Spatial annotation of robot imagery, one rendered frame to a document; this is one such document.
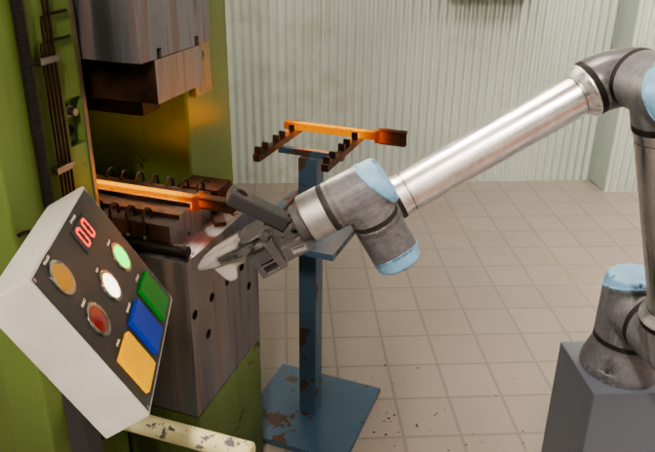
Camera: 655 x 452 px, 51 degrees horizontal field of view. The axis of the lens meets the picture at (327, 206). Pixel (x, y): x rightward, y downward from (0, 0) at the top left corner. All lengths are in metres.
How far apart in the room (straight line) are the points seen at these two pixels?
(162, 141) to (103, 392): 1.04
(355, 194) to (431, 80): 3.25
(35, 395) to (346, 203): 0.82
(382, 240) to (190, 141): 0.87
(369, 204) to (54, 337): 0.54
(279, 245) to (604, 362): 0.94
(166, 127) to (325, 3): 2.40
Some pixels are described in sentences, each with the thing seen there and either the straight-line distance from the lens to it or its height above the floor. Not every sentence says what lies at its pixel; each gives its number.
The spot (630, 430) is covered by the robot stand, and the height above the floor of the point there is 0.49.
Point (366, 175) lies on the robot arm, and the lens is 1.18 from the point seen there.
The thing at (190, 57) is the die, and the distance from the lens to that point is 1.63.
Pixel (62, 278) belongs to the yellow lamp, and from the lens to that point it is 1.07.
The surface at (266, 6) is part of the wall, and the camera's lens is 4.22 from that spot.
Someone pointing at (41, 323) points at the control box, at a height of 1.13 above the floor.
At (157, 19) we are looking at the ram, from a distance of 1.51.
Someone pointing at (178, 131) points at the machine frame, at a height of 1.09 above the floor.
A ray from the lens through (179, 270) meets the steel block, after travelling 1.62.
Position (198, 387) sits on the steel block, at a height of 0.56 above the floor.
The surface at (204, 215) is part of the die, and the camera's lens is 1.77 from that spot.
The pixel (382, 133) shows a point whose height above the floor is 1.03.
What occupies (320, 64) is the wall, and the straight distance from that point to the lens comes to 4.28.
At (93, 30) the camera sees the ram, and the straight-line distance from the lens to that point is 1.51.
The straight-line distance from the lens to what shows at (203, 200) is 1.68.
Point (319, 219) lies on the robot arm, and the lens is 1.19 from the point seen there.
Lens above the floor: 1.66
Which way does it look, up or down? 24 degrees down
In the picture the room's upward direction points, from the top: 1 degrees clockwise
